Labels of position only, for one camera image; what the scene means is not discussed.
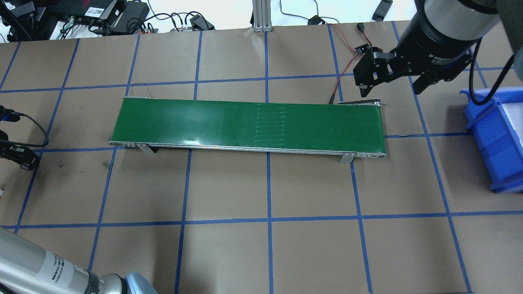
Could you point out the blue plastic bin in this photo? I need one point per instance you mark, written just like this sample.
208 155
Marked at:
497 129

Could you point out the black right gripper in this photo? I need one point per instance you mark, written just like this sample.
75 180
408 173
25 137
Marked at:
432 45

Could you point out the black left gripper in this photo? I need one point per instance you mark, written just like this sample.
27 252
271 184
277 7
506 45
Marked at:
19 136

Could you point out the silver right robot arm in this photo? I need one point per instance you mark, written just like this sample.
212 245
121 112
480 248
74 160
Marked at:
436 42

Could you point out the small black sensor board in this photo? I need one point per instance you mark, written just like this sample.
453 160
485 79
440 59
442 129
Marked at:
362 49

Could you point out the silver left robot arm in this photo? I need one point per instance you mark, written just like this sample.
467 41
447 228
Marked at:
26 268

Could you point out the aluminium frame post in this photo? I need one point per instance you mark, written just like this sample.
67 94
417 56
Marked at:
261 16

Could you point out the black laptop red logo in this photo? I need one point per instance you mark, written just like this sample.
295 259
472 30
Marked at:
101 11

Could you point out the black power brick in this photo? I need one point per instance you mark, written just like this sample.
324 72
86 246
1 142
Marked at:
130 19

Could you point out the green conveyor belt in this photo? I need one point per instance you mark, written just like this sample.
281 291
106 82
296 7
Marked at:
349 131

